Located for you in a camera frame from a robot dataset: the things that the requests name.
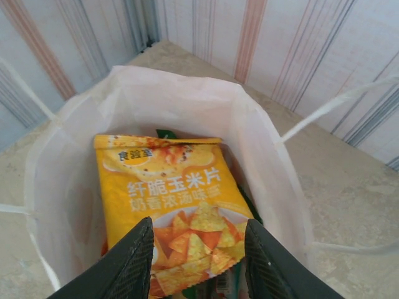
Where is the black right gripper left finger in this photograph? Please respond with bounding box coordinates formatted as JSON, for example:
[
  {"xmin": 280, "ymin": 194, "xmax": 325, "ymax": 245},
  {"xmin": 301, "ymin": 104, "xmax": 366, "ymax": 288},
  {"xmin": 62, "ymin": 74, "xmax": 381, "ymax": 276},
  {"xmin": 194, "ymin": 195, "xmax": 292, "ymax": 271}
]
[{"xmin": 46, "ymin": 217, "xmax": 155, "ymax": 299}]

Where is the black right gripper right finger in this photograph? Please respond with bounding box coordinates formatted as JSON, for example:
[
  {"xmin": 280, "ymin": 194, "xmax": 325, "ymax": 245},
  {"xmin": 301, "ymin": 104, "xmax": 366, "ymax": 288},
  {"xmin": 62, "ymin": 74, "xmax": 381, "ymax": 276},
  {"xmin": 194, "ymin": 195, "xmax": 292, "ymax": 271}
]
[{"xmin": 244, "ymin": 217, "xmax": 344, "ymax": 299}]

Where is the yellow corn chips bag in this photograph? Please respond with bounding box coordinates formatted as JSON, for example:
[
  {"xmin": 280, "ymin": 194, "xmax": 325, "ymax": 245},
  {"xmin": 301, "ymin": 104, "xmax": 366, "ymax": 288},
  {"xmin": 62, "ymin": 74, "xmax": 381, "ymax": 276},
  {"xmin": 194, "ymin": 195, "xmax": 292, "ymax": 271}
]
[{"xmin": 93, "ymin": 133, "xmax": 255, "ymax": 297}]

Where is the green snack bag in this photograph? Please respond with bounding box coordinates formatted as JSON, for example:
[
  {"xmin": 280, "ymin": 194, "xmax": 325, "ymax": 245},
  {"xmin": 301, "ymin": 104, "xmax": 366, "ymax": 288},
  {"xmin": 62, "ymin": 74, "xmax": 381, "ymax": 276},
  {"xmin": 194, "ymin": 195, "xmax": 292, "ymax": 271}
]
[{"xmin": 155, "ymin": 128, "xmax": 264, "ymax": 299}]

